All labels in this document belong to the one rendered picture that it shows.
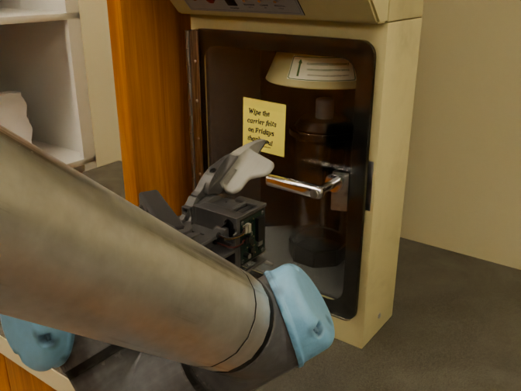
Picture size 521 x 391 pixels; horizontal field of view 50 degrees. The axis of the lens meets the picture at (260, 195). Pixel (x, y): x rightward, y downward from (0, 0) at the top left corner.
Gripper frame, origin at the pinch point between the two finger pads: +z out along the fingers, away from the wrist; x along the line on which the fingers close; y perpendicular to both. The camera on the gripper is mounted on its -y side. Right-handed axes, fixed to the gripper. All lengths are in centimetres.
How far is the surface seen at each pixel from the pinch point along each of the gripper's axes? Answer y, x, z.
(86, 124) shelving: -105, -17, 52
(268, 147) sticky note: -5.5, 3.2, 9.6
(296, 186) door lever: 2.6, 0.5, 4.5
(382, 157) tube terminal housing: 10.8, 3.9, 12.7
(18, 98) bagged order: -120, -8, 39
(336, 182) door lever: 6.1, 0.4, 9.1
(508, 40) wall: 15, 16, 54
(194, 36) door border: -19.2, 17.9, 9.8
